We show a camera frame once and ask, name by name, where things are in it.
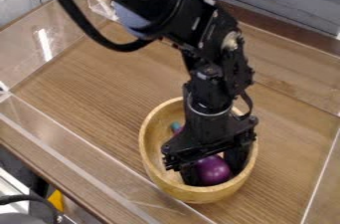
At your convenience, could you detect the clear acrylic corner bracket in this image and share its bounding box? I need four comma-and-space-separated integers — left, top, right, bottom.
88, 0, 119, 22

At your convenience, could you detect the brown wooden bowl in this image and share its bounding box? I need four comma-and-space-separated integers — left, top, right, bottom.
139, 97, 259, 204

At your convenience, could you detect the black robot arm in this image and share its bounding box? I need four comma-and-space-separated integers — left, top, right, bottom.
114, 0, 258, 186

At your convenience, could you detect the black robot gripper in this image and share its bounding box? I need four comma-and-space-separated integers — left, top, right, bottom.
162, 84, 259, 186

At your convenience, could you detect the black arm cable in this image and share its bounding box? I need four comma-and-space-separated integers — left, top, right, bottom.
31, 0, 158, 53

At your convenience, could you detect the purple toy eggplant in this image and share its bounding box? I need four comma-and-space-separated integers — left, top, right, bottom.
170, 120, 234, 187

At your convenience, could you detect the yellow sticker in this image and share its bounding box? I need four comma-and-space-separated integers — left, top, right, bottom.
48, 190, 66, 212

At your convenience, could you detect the clear acrylic tray wall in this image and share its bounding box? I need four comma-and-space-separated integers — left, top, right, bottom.
0, 83, 216, 224

